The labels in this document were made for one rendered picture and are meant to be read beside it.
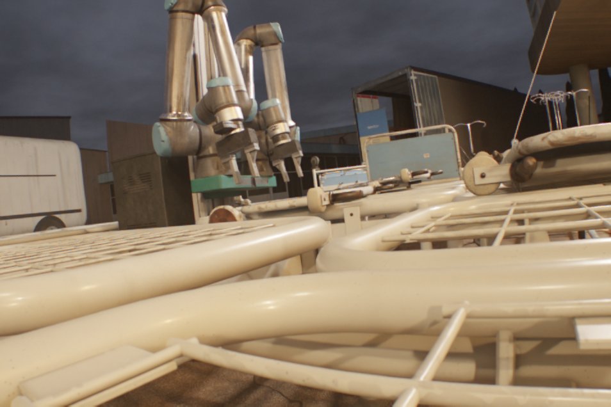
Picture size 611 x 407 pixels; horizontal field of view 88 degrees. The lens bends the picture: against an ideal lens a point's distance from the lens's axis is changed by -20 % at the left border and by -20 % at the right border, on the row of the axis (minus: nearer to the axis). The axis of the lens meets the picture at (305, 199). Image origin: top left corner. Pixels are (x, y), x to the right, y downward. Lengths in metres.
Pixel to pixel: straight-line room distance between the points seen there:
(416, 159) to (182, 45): 1.94
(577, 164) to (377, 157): 2.49
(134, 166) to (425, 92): 10.35
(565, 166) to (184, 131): 1.40
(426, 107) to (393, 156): 8.60
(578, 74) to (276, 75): 10.97
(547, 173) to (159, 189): 1.64
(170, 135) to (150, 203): 0.44
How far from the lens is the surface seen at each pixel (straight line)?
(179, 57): 1.66
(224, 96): 1.27
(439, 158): 2.94
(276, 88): 2.10
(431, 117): 11.62
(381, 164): 3.02
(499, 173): 0.61
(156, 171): 1.90
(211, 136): 1.70
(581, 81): 12.37
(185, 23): 1.69
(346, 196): 0.97
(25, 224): 8.48
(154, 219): 1.93
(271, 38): 2.10
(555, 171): 0.63
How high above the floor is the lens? 0.53
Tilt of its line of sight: 1 degrees down
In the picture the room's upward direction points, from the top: 7 degrees counter-clockwise
